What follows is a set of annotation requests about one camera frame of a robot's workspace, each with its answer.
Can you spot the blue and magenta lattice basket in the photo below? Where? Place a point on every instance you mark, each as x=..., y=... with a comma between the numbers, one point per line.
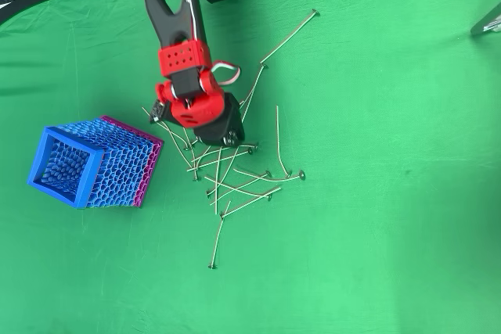
x=89, y=177

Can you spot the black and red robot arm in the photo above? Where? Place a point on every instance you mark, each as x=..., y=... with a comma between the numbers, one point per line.
x=182, y=56

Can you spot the green table cloth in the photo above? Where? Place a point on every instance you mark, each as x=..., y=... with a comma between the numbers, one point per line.
x=352, y=232

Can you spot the chrome stand pole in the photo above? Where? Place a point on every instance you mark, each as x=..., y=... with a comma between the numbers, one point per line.
x=493, y=13

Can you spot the clear stand clamp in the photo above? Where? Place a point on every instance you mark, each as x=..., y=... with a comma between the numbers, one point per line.
x=494, y=28

